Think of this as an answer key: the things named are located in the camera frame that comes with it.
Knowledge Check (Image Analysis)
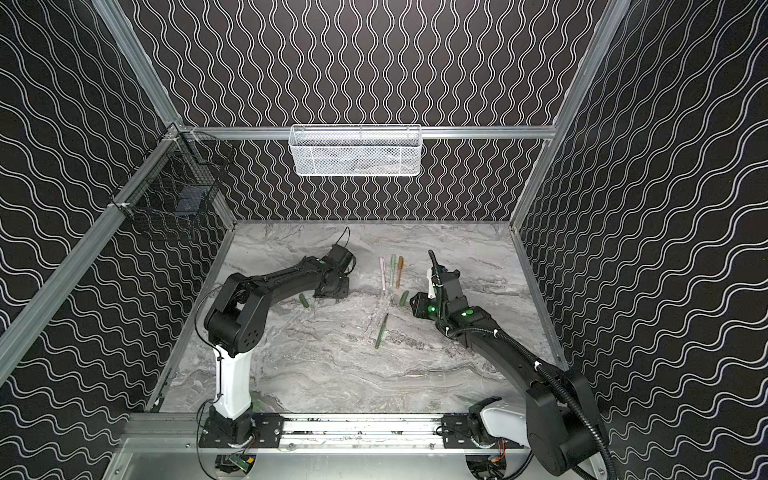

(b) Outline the aluminium frame corner post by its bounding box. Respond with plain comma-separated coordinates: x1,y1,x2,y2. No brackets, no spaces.
92,0,183,126

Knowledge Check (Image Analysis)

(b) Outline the black corrugated cable conduit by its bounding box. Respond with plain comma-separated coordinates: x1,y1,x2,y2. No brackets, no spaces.
533,359,619,480

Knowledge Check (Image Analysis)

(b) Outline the aluminium right corner post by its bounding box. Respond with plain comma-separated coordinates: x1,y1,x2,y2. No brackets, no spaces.
510,0,631,231

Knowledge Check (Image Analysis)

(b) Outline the white wire mesh basket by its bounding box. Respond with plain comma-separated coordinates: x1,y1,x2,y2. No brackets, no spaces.
288,124,424,177

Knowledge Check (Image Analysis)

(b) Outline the black wire mesh basket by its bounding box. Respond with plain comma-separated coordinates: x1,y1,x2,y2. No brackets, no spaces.
118,124,235,242

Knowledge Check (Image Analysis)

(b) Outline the light green pen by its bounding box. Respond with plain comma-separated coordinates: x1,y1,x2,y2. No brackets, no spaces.
389,254,397,288

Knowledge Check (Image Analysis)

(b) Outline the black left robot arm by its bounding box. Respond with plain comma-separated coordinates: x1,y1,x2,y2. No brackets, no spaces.
199,243,356,448

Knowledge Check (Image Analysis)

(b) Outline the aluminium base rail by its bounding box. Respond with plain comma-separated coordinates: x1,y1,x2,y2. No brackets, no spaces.
120,413,501,455

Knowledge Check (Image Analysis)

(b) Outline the green uncapped pen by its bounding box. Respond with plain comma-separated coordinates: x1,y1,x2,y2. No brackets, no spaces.
374,313,389,350

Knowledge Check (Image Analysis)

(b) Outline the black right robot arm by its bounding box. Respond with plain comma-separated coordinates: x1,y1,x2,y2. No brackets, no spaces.
409,250,618,479

